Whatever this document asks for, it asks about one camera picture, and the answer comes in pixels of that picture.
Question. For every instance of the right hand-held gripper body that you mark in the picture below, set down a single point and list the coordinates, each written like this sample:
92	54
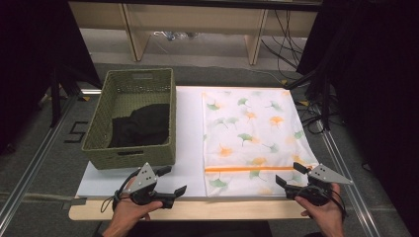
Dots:
324	177

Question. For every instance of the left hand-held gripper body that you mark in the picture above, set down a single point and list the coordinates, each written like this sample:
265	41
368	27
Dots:
145	179

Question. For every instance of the black garment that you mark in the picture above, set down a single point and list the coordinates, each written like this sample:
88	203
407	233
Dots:
145	126

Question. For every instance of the leaf print mesh laundry bag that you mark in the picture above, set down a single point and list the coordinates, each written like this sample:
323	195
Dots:
253	131

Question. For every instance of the green woven basket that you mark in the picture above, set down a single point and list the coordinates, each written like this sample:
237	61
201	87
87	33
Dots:
131	98

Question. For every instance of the person's left hand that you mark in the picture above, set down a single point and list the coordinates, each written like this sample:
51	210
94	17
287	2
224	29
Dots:
131	214

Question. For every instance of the person's right hand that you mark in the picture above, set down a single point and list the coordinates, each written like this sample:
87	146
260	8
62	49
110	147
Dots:
326	217

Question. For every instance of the white table board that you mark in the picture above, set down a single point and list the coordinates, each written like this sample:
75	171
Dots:
189	131

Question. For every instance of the black curtain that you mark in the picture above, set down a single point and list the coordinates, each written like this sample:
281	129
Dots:
378	98
33	65

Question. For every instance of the black metal stand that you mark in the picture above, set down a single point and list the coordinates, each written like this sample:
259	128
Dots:
55	98

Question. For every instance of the clear plastic wrap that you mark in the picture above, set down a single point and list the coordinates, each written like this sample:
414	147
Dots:
174	35

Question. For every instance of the light wooden shelf unit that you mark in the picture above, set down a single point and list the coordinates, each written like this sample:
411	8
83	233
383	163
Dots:
194	19

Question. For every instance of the metal floor rail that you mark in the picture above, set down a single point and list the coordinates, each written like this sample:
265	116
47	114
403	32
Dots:
29	171
349	194

